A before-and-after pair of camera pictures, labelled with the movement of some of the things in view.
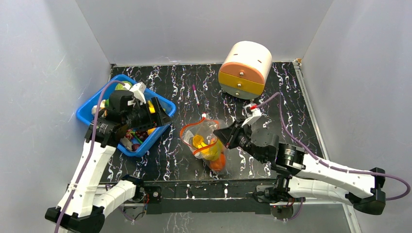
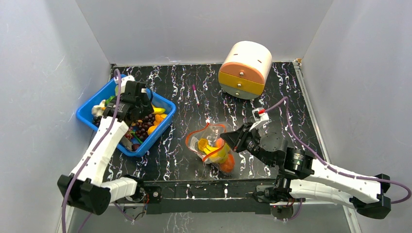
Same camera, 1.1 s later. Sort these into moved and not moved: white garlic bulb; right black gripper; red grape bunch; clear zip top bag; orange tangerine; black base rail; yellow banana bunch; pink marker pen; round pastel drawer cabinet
Moved: clear zip top bag; yellow banana bunch; orange tangerine
Not moved: red grape bunch; pink marker pen; white garlic bulb; right black gripper; round pastel drawer cabinet; black base rail
